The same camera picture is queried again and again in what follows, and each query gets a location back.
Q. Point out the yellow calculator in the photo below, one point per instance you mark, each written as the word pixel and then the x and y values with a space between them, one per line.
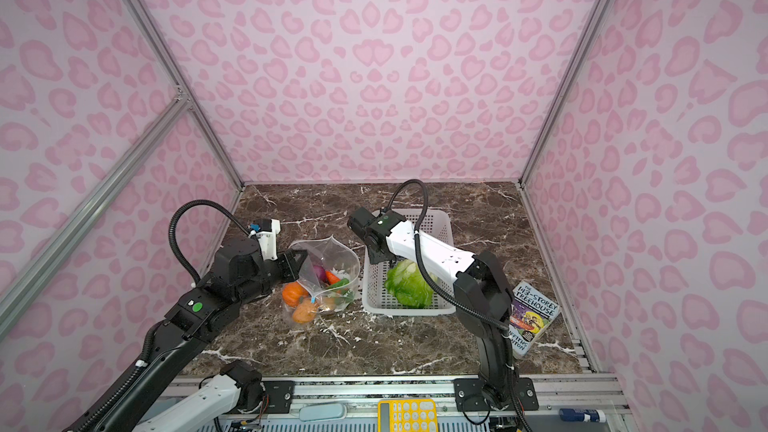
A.
pixel 407 415

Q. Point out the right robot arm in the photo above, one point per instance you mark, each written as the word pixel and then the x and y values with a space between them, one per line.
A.
pixel 475 284

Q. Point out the colourful paperback book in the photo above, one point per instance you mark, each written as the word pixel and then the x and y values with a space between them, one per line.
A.
pixel 532 312

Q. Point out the brown potato toy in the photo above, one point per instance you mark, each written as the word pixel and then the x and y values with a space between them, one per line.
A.
pixel 305 312

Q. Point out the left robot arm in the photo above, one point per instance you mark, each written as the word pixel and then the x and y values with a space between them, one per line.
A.
pixel 198 317

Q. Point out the yellow-orange squash toy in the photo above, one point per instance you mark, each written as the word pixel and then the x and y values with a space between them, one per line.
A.
pixel 326 304

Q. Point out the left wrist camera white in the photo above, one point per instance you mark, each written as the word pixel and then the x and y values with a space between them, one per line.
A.
pixel 265 231

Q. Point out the blue white marker pen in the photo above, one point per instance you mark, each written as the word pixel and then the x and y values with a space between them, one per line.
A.
pixel 582 415

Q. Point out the light blue flat case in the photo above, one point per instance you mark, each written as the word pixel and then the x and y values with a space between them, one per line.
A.
pixel 323 412

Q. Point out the purple onion toy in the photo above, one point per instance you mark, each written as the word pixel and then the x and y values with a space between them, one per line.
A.
pixel 319 272

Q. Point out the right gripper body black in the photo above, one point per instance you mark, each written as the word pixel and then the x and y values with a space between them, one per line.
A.
pixel 376 257

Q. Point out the orange carrot toy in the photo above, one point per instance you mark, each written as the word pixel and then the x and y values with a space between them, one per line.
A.
pixel 331 278

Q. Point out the clear zip top bag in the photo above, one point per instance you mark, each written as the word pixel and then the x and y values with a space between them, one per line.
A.
pixel 333 256

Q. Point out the green cucumber toy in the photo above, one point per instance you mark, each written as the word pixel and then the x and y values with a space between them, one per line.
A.
pixel 342 292

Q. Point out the green lettuce toy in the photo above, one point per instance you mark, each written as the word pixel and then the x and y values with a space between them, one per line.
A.
pixel 405 283

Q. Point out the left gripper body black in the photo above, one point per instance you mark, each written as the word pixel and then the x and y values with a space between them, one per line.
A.
pixel 271 273

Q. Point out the white plastic basket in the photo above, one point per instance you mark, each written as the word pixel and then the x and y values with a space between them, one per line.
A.
pixel 376 299

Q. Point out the orange pumpkin toy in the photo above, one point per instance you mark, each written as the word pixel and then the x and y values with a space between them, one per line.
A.
pixel 293 293

